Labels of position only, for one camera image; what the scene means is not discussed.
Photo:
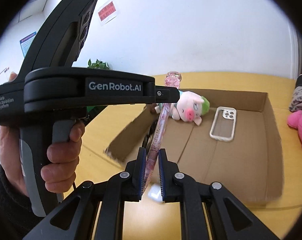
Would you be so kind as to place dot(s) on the pig plush with teal shirt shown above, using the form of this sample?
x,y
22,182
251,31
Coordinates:
x,y
189,108

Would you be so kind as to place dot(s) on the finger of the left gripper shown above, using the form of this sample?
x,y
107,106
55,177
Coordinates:
x,y
165,94

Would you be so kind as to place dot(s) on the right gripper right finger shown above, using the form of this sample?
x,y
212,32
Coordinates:
x,y
208,211

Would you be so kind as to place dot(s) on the white earbuds case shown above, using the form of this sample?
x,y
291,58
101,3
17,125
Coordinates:
x,y
154,193

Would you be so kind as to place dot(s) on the brown cardboard box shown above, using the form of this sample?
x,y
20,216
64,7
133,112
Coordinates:
x,y
250,166

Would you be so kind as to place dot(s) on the person's left hand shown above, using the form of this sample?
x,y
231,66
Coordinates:
x,y
59,175

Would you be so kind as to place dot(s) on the green potted plant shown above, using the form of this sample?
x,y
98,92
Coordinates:
x,y
98,65

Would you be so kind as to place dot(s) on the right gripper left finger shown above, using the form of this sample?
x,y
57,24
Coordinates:
x,y
95,211

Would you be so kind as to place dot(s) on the black sunglasses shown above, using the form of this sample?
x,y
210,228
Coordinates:
x,y
149,136

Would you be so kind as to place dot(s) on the pink transparent pen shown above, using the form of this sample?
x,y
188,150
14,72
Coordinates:
x,y
172,79

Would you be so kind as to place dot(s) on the beige printed cloth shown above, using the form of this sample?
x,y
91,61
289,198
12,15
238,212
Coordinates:
x,y
296,101

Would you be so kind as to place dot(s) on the white clear phone case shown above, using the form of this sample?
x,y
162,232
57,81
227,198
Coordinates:
x,y
223,125

